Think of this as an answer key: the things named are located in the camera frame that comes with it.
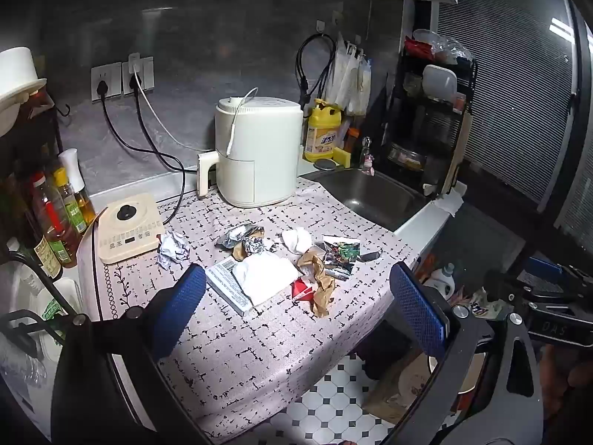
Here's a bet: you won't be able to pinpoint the patterned pink tablecloth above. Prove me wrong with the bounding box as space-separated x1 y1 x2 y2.
76 177 422 445

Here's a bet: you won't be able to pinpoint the black dish rack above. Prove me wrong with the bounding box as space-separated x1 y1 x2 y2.
380 32 478 198

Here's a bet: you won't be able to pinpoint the beige induction cooker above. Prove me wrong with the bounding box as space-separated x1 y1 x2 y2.
95 192 165 264

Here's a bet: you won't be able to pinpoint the yellow detergent bottle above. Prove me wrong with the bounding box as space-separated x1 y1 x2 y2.
303 98 348 163

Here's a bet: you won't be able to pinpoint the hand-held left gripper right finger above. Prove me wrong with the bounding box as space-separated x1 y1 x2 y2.
388 262 546 445

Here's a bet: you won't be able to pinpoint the black hanging cable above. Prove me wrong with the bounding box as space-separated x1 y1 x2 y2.
296 32 337 107

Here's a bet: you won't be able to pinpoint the dark green-labelled bottle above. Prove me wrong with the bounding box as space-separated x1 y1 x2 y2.
25 222 63 281

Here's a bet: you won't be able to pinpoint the white charger cable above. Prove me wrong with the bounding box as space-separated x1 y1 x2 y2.
129 53 260 156

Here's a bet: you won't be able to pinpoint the white paper towel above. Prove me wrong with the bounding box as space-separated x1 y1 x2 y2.
428 190 465 216

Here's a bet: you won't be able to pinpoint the steel sink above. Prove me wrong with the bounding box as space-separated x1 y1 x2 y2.
301 167 429 233

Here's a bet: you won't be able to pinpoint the white air fryer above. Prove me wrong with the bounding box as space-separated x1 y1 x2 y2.
197 96 304 208

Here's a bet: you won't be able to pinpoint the white napkin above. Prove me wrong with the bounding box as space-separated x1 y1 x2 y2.
231 255 299 307

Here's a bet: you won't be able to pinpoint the white detergent bottle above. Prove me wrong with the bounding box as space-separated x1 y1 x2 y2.
424 263 457 300

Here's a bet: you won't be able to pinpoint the foil ball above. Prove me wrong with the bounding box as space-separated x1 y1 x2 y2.
243 235 278 257

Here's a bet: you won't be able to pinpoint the black power cable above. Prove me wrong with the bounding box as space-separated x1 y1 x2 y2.
129 76 187 181
95 80 187 228

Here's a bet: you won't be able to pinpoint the silver foil wrapper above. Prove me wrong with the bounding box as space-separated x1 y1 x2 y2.
215 223 266 248

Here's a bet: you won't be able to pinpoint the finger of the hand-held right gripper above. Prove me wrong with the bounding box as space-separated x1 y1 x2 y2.
484 269 538 304
526 256 568 283

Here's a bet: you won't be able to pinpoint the white plastic tub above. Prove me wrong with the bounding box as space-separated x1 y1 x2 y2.
0 47 48 137

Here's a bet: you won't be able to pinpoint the small glass bottle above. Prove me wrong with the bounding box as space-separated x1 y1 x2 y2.
357 135 377 177

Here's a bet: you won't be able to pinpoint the green white laundry powder bag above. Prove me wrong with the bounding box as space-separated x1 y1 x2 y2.
468 287 508 320

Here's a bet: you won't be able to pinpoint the grey wall socket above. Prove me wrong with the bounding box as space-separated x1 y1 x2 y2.
91 62 122 101
121 56 155 96

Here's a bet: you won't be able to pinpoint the clear plastic bottle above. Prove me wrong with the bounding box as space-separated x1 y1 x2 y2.
0 334 49 409

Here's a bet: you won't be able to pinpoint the person's right hand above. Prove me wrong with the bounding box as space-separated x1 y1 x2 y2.
540 345 593 409

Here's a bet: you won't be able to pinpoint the white-topped oil sprayer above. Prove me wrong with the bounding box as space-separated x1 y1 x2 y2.
58 148 97 225

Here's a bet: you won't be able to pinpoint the white paper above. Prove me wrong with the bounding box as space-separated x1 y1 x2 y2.
156 231 192 270

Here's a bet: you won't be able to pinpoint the white tissue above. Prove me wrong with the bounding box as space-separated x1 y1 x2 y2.
280 228 315 256

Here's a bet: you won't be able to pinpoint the wooden cutting board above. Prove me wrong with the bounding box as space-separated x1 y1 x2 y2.
438 113 473 195

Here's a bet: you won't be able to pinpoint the red-capped sauce bottle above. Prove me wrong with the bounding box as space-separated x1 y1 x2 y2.
29 171 79 268

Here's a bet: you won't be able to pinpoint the brown paper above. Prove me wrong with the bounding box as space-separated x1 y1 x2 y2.
296 245 337 318

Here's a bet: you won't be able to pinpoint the black wire rack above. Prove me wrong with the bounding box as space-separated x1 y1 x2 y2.
0 241 91 367

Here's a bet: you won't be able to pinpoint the red packet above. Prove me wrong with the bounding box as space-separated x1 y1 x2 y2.
291 278 318 302

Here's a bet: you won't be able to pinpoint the hanging clear plastic bags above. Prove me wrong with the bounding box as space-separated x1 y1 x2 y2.
319 32 374 116

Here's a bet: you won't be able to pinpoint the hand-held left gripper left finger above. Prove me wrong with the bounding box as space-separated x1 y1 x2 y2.
51 263 214 445

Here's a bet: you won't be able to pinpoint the colourful foil packet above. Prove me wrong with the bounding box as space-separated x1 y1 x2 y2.
322 235 363 280

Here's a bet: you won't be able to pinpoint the cardboard box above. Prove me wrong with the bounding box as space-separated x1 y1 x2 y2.
361 347 438 425

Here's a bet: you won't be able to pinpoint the yellow-capped oil bottle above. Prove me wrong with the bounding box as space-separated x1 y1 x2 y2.
52 167 89 235

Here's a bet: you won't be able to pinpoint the white plastic container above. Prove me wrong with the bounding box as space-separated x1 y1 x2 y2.
421 64 459 101

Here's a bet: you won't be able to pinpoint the grey carton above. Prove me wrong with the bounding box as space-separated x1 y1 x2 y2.
205 260 255 317

